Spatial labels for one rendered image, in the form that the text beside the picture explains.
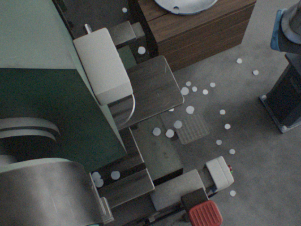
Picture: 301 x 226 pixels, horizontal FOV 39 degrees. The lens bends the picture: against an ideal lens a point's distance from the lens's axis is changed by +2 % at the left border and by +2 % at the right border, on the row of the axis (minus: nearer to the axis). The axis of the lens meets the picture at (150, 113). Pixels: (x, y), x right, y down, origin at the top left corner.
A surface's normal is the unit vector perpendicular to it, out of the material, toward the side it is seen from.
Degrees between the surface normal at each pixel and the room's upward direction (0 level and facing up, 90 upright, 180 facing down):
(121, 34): 0
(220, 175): 0
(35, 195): 41
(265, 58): 0
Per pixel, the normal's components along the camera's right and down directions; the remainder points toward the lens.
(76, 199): 0.80, -0.48
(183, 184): -0.06, -0.29
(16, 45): 0.61, -0.47
